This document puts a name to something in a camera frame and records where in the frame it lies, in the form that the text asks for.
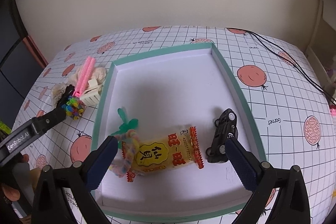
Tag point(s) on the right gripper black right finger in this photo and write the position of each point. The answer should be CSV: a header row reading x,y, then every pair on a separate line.
x,y
291,204

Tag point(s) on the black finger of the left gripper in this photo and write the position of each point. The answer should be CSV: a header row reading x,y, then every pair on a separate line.
x,y
58,114

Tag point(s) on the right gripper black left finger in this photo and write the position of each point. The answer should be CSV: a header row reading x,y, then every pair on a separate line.
x,y
50,202

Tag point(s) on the cream hair claw clip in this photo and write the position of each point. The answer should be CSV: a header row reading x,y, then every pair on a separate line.
x,y
92,95

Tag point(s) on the pink long hair clip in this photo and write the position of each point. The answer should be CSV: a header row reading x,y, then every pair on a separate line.
x,y
84,77

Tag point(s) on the cream lace scrunchie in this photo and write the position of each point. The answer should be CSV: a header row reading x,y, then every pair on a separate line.
x,y
99,73

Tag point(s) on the black toy car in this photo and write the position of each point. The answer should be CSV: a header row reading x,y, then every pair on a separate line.
x,y
225,128

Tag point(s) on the yellow rice cracker snack packet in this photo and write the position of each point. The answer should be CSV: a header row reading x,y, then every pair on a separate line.
x,y
175,150

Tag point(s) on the dark blue cabinet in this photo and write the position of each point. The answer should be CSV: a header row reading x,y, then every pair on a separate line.
x,y
21,62

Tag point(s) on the green shallow box tray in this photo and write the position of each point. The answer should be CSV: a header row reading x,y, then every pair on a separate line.
x,y
168,90

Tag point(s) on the grid fruit print tablecloth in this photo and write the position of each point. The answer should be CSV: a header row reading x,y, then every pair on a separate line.
x,y
293,118

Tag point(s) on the cream shelf unit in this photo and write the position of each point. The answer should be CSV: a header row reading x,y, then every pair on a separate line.
x,y
320,51

